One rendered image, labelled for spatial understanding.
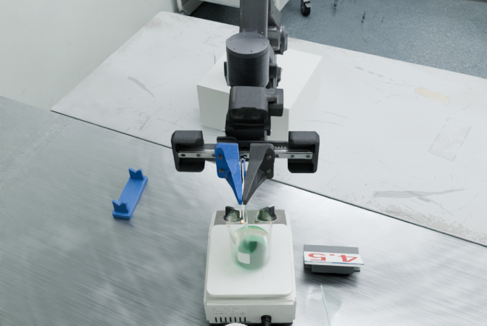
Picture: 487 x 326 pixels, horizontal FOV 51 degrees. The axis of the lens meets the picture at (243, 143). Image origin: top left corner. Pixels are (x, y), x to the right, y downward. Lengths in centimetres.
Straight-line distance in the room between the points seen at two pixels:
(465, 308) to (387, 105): 48
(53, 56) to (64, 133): 129
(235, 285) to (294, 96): 41
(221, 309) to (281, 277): 10
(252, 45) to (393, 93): 58
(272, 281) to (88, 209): 40
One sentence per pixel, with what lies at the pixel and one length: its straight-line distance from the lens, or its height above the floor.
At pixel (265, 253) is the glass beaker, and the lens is 71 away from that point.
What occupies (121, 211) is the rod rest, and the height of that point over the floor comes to 91.
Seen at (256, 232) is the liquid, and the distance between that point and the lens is 74.
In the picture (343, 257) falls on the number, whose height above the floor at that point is 92.
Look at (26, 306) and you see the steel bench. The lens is 89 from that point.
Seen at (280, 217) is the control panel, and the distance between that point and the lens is 84.
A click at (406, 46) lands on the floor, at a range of 308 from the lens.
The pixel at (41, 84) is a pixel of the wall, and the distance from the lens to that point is 239.
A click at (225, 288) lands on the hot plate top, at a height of 99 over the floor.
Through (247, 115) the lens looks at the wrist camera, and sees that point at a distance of 62.
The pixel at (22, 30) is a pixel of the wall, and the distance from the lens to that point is 227.
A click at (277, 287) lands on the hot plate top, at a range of 73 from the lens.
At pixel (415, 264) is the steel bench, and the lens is 88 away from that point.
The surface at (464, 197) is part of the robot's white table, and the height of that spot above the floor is 90.
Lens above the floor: 161
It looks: 43 degrees down
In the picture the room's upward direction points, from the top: 3 degrees counter-clockwise
